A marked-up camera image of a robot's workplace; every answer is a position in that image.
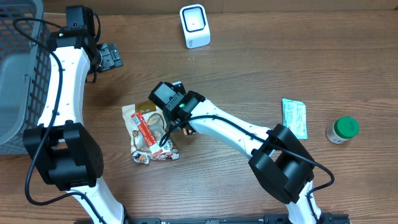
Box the red snack bar wrapper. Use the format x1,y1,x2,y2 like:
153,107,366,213
132,111,164,156

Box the brown nut snack pouch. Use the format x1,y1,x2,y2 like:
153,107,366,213
122,101,179,164

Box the teal tissue pack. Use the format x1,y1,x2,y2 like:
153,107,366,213
282,98,308,139

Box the green bottle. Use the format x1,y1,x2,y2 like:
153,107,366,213
325,116,359,144

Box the orange snack packet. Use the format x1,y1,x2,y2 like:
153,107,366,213
182,126,196,136

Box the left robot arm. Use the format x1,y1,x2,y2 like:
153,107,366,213
22,6,131,223

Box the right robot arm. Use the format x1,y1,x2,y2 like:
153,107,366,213
149,82,322,223

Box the white barcode scanner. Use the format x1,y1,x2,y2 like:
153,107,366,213
179,4,211,49

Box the grey plastic mesh basket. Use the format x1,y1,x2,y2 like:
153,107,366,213
1,0,51,155

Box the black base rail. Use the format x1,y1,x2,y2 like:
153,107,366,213
74,213,351,224

